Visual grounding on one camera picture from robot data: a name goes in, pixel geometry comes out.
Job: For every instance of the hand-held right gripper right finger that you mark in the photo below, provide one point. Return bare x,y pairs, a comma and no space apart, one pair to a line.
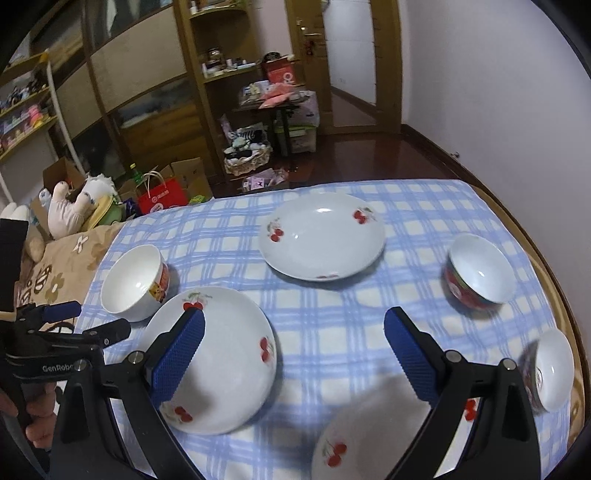
411,355

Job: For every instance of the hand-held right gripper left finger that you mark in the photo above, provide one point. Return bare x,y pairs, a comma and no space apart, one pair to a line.
180,355

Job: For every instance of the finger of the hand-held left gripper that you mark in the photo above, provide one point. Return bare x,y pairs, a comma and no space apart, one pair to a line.
111,331
60,311

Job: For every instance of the cherry print white plate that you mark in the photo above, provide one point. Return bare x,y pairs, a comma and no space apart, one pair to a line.
318,240
369,438
231,369

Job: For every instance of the white bowl yellow red print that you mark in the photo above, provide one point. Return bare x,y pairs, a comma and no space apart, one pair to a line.
129,281

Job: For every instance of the red patterned white bowl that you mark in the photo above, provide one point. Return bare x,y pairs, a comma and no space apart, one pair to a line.
480,267

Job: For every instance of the dark patterned white bowl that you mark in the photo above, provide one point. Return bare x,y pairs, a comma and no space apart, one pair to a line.
551,369

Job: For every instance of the person's left hand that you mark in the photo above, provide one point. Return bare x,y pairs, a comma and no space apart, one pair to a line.
41,415

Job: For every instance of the beige floral blanket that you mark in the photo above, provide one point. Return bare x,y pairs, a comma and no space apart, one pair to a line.
64,263

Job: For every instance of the blue plaid blanket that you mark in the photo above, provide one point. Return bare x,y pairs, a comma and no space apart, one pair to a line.
323,314

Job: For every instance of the cream plush toy blue paws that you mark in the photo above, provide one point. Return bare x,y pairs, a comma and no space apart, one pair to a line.
67,212

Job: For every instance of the cream plush rabbit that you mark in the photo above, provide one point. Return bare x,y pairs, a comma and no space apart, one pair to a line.
16,214

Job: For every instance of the green yellow cushion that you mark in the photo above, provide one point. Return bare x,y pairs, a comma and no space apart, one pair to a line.
108,212

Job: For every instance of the white fluffy plush toy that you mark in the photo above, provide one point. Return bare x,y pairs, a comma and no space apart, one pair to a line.
99,187

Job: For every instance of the cardboard box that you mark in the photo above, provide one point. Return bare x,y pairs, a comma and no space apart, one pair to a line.
189,175
57,170

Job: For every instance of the red paper bag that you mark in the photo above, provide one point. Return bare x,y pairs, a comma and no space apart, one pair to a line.
164,198

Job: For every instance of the green bottle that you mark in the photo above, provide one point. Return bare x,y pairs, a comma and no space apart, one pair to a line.
135,175

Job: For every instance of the pink packets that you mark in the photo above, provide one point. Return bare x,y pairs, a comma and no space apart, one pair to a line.
263,180

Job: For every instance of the wicker basket of socks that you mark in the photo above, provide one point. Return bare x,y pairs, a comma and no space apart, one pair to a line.
249,159

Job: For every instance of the white pole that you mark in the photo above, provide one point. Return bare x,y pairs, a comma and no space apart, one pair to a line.
57,101

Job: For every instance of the clear plastic storage box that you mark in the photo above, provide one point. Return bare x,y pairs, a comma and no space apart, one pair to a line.
302,138

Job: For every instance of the small cluttered table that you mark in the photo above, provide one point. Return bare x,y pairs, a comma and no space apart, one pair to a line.
286,110

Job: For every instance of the wooden corner shelf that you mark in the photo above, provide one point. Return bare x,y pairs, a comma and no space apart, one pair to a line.
189,69

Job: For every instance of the wooden door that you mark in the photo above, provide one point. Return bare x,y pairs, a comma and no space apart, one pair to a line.
309,83

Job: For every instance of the red box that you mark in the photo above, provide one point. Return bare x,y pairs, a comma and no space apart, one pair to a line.
279,74

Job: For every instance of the wall shelf with toys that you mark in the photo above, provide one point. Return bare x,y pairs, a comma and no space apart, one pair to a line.
27,115

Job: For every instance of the wooden door frame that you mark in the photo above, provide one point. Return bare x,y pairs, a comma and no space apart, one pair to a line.
385,69

